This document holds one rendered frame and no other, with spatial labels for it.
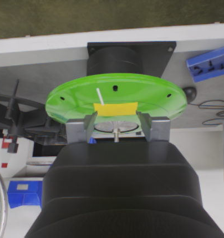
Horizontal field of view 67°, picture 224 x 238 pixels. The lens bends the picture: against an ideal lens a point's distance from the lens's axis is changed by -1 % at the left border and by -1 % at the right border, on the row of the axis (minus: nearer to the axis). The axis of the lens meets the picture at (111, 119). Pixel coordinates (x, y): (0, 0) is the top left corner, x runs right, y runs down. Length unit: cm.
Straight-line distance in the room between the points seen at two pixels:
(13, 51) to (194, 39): 42
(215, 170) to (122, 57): 118
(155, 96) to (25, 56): 34
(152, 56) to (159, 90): 17
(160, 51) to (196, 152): 104
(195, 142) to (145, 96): 113
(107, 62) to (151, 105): 14
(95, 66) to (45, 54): 13
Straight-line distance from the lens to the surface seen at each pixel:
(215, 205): 142
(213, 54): 50
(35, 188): 120
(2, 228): 87
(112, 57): 39
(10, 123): 69
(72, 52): 45
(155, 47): 43
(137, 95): 28
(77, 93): 29
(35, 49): 46
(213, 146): 144
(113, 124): 37
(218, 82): 66
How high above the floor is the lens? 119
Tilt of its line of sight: 18 degrees down
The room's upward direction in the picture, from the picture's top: 179 degrees clockwise
